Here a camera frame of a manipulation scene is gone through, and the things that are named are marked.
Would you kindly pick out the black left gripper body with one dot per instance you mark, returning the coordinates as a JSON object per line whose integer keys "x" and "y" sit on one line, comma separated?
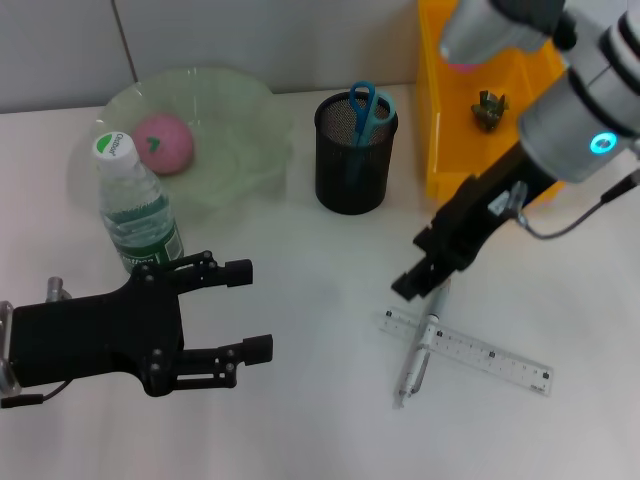
{"x": 90, "y": 335}

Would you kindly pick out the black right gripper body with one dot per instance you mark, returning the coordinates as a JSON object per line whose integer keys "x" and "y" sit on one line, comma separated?
{"x": 475, "y": 210}

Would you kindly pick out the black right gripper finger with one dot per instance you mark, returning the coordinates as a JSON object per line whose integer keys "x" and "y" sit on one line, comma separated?
{"x": 412, "y": 282}
{"x": 439, "y": 280}

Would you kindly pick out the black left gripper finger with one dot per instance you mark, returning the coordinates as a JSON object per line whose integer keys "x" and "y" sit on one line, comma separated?
{"x": 239, "y": 272}
{"x": 257, "y": 350}

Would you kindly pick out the green plastic wrapper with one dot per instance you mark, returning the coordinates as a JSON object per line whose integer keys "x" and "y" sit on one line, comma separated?
{"x": 489, "y": 112}

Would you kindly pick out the transparent plastic ruler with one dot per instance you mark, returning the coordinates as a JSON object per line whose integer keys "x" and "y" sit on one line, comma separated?
{"x": 500, "y": 362}

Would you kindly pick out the clear green-label water bottle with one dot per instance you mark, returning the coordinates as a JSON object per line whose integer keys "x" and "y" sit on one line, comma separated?
{"x": 140, "y": 220}

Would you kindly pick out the pink toy peach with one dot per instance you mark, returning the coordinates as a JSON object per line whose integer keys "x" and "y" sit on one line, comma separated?
{"x": 167, "y": 150}

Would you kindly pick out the blue scissors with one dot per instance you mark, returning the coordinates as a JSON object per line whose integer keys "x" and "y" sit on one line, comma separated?
{"x": 362, "y": 100}

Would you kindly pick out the grey white pen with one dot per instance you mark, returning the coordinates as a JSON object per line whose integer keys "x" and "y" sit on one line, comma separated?
{"x": 425, "y": 345}

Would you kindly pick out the black mesh pen holder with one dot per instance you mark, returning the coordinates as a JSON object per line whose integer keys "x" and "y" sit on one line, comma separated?
{"x": 340, "y": 185}

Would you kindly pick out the green glass fruit plate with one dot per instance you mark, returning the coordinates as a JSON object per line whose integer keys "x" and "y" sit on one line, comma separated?
{"x": 235, "y": 130}

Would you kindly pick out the yellow plastic bin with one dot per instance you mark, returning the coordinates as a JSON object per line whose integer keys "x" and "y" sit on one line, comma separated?
{"x": 450, "y": 125}

